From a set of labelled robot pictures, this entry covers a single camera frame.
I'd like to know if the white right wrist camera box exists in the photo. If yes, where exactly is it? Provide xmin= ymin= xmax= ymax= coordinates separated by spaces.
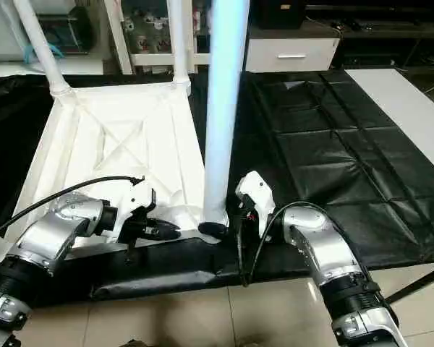
xmin=235 ymin=171 xmax=277 ymax=238

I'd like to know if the black metal workbench leg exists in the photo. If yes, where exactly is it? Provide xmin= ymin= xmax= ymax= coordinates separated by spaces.
xmin=387 ymin=262 xmax=434 ymax=304

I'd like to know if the white glass door cabinet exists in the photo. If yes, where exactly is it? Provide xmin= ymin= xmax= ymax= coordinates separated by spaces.
xmin=105 ymin=0 xmax=251 ymax=74

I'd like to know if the white drawer unit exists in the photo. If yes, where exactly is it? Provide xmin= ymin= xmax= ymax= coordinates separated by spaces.
xmin=244 ymin=36 xmax=341 ymax=73

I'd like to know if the white plastic table top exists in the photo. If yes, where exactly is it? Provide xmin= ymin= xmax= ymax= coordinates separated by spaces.
xmin=0 ymin=80 xmax=229 ymax=251

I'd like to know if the black table mat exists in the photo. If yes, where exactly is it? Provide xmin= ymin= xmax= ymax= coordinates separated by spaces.
xmin=0 ymin=69 xmax=434 ymax=301

